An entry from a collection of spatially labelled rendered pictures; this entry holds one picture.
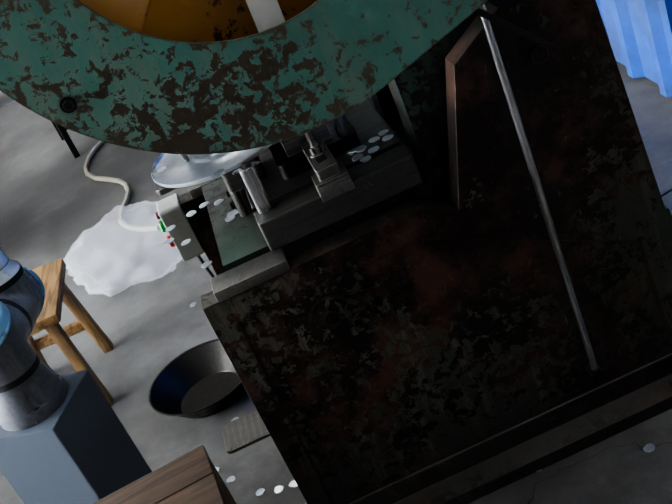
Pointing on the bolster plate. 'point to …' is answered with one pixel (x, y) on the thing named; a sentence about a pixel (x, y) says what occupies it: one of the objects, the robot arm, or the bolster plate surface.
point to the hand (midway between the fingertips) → (181, 156)
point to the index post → (255, 187)
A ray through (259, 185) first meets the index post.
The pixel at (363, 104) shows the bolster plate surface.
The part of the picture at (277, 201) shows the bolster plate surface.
